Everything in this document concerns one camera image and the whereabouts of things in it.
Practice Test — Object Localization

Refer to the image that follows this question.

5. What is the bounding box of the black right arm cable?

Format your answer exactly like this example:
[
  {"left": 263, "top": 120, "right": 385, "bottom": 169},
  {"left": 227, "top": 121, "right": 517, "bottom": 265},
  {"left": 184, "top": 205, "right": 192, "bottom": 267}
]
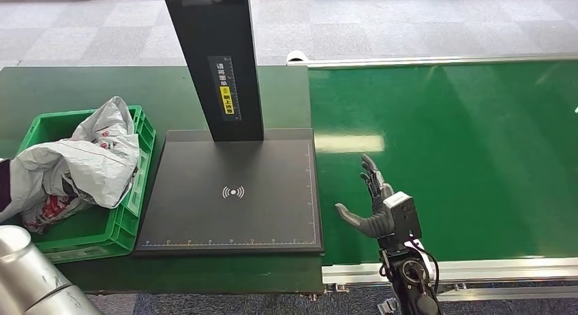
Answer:
[{"left": 408, "top": 239, "right": 442, "bottom": 300}]

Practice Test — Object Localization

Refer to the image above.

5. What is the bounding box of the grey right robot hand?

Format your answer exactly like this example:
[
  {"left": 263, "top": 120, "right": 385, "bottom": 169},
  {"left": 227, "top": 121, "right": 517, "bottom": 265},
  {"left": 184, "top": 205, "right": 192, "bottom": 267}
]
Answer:
[{"left": 334, "top": 153, "right": 395, "bottom": 240}]

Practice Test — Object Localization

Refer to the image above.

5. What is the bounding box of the black yellow column label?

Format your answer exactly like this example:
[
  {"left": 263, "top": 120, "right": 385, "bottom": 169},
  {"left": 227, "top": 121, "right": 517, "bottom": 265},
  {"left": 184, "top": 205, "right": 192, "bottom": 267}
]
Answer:
[{"left": 207, "top": 55, "right": 243, "bottom": 122}]

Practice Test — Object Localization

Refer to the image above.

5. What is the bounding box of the green conveyor belt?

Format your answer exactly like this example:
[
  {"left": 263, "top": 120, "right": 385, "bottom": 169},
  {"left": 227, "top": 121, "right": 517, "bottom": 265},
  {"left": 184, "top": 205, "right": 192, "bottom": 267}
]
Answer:
[{"left": 307, "top": 59, "right": 578, "bottom": 265}]

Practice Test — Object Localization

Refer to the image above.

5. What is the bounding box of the black scanner platform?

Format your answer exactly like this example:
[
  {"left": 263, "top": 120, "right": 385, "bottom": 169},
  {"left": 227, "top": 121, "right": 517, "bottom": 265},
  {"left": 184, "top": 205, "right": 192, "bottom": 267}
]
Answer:
[{"left": 133, "top": 128, "right": 324, "bottom": 258}]

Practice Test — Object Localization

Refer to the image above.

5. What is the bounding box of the black scanner column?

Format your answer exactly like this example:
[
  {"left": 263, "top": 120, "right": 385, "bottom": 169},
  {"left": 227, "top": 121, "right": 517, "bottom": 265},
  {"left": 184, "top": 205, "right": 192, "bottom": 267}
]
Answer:
[{"left": 161, "top": 0, "right": 265, "bottom": 143}]

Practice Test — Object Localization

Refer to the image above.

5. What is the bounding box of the aluminium conveyor frame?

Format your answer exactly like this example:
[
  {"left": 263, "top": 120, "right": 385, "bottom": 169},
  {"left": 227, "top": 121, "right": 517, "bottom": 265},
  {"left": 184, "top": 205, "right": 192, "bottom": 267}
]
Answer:
[{"left": 286, "top": 52, "right": 578, "bottom": 315}]

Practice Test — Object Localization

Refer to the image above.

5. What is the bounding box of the green plastic crate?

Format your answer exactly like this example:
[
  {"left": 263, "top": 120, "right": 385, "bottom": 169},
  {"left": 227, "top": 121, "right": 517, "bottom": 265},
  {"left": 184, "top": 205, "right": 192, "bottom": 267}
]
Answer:
[{"left": 16, "top": 105, "right": 157, "bottom": 265}]

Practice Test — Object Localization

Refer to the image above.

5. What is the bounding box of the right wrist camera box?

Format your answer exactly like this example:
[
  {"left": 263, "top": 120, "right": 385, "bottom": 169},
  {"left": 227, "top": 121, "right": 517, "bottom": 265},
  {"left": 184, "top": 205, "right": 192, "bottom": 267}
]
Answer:
[{"left": 382, "top": 192, "right": 423, "bottom": 252}]

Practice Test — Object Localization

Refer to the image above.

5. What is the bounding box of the dark green table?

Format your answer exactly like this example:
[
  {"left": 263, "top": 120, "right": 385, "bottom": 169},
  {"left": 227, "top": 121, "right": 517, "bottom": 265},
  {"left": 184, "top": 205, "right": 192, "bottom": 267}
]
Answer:
[{"left": 0, "top": 65, "right": 324, "bottom": 296}]

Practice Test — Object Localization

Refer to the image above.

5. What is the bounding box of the grey mailer bag red print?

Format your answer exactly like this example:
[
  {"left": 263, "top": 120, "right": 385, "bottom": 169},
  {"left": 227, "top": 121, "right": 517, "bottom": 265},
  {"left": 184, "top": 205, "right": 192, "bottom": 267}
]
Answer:
[
  {"left": 20, "top": 186, "right": 97, "bottom": 235},
  {"left": 0, "top": 95, "right": 142, "bottom": 224}
]

